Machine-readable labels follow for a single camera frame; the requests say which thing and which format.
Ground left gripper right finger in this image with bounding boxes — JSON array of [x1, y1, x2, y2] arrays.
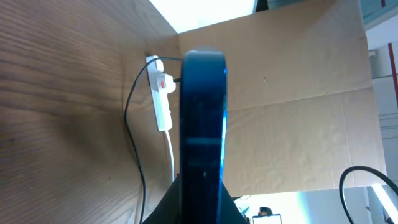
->
[[218, 183, 248, 224]]

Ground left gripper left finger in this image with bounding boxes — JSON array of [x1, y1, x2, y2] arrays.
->
[[143, 175, 181, 224]]

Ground black USB charging cable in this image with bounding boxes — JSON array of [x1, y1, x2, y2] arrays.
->
[[124, 56, 183, 224]]

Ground blue screen Galaxy smartphone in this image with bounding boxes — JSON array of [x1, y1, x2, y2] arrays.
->
[[180, 50, 228, 223]]

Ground white charger adapter plug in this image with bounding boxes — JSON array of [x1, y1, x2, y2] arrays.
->
[[157, 73, 176, 95]]

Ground person in background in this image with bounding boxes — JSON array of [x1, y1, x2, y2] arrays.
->
[[257, 207, 273, 217]]

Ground white laptop screen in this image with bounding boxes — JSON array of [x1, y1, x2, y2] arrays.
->
[[252, 214, 282, 224]]

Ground white power strip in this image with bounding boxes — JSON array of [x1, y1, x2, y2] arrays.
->
[[146, 55, 172, 131]]

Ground brown cardboard board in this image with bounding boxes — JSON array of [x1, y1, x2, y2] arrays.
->
[[179, 0, 386, 196]]

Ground red vertical pipe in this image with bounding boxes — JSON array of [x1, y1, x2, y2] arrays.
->
[[387, 42, 398, 105]]

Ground white power strip cord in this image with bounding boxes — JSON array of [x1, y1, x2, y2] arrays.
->
[[164, 129, 176, 183]]

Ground black left camera cable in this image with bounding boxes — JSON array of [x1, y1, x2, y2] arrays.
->
[[338, 166, 398, 224]]

